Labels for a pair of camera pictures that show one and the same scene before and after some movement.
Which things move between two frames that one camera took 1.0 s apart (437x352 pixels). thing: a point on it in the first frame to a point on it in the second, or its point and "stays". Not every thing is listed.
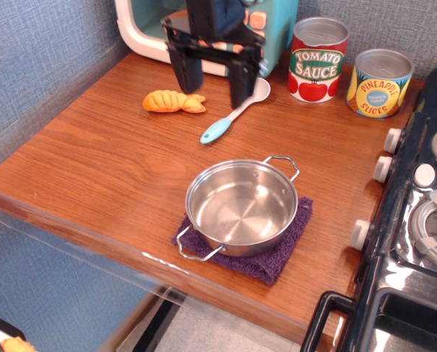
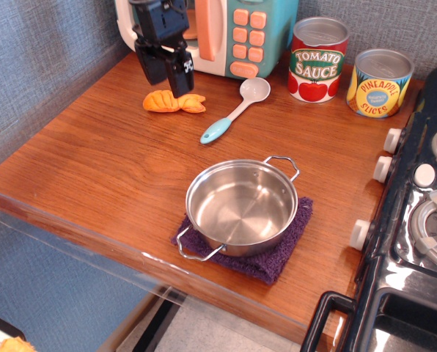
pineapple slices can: (379, 83) stays
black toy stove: (403, 296) stays
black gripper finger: (188, 67) to (155, 63)
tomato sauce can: (318, 49) stays
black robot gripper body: (215, 28) to (161, 23)
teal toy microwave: (141, 25) stays
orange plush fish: (171, 101) stays
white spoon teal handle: (261, 92) stays
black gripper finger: (242, 76) to (182, 74)
